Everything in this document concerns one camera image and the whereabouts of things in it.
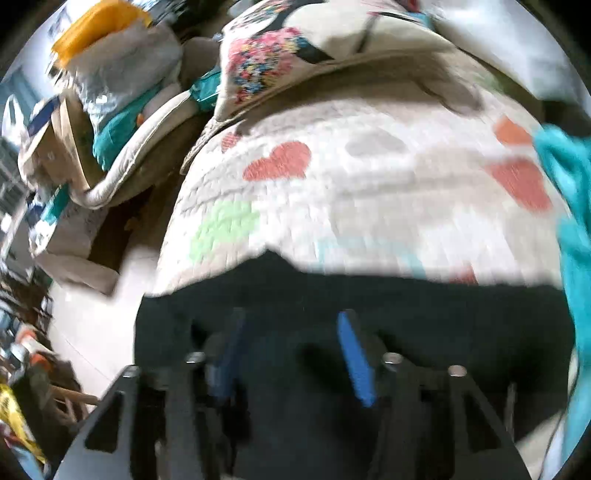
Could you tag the heart-patterned quilt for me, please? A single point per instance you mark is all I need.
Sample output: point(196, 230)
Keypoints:
point(419, 166)

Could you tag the beige lounge chair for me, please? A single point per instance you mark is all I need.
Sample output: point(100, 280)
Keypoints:
point(164, 130)

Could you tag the clear plastic bag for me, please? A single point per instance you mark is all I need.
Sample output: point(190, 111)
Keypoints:
point(117, 69)

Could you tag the teal cloth on chair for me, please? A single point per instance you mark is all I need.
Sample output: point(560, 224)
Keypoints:
point(108, 143)

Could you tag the black pants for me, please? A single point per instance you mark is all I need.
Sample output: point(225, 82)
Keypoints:
point(294, 375)

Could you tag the teal pouch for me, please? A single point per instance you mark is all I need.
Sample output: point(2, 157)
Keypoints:
point(204, 90)

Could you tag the floral girl cushion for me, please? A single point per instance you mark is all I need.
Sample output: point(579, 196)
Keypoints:
point(276, 44)

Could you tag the brown cardboard box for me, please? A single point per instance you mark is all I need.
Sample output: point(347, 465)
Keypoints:
point(60, 152)

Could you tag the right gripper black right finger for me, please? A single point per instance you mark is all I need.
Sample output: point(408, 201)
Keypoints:
point(431, 423)

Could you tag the turquoise fleece blanket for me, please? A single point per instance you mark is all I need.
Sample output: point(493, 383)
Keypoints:
point(566, 162)

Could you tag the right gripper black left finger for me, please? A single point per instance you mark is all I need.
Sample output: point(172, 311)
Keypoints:
point(165, 423)

